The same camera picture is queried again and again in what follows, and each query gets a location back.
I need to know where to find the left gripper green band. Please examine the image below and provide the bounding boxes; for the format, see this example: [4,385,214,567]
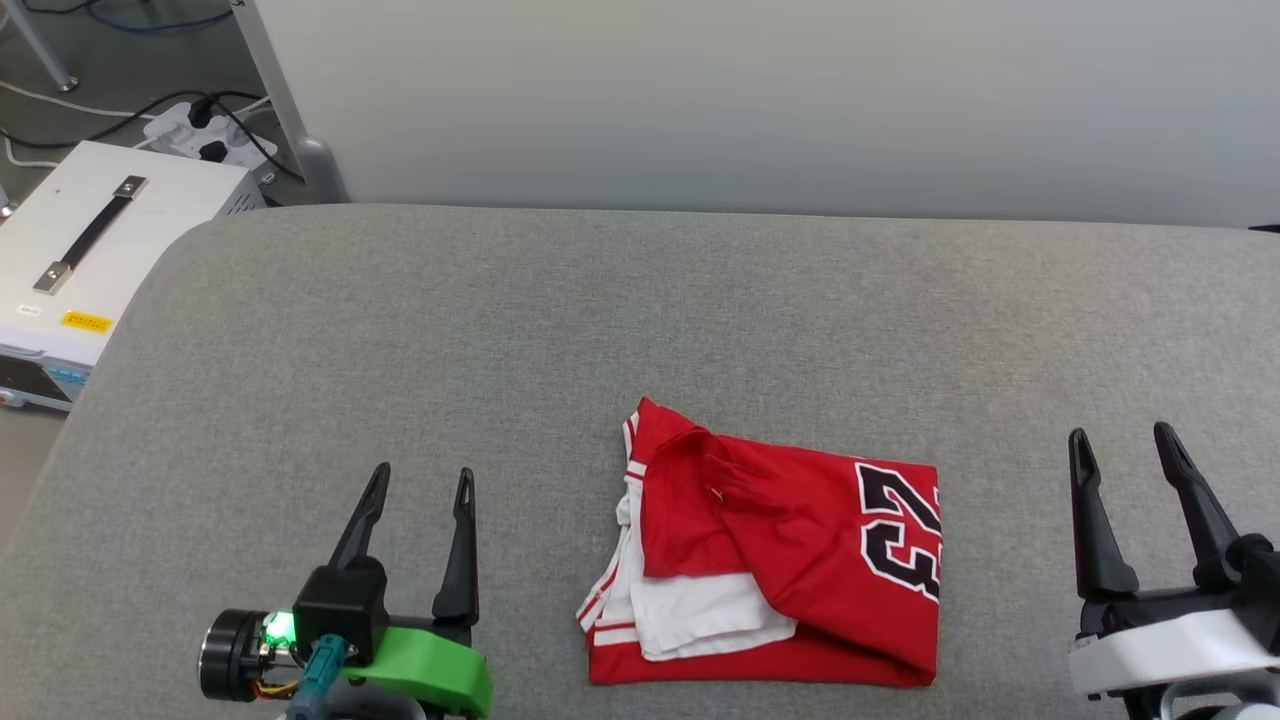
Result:
[328,462,495,720]

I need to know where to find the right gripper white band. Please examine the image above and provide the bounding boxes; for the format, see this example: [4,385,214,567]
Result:
[1067,421,1280,701]

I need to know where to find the red and white jersey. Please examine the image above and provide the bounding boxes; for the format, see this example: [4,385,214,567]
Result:
[577,397,943,689]

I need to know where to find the white power strip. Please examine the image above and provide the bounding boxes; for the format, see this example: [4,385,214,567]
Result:
[143,98,283,188]

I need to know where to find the thin grey metal leg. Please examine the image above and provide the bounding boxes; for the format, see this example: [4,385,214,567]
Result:
[0,0,80,93]

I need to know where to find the teal cable connector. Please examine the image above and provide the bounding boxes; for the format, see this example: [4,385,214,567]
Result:
[285,635,347,720]

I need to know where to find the white equipment box black handle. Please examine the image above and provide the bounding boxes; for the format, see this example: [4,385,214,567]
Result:
[0,140,269,413]

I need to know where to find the grey metal frame leg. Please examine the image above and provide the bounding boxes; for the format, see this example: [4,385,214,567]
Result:
[230,0,351,206]

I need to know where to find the black power cable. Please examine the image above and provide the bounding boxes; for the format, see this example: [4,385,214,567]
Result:
[0,90,304,184]

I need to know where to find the white cable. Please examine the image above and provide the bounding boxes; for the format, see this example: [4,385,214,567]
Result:
[0,78,151,123]

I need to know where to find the blue cable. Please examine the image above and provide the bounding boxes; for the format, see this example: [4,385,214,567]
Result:
[85,0,237,33]

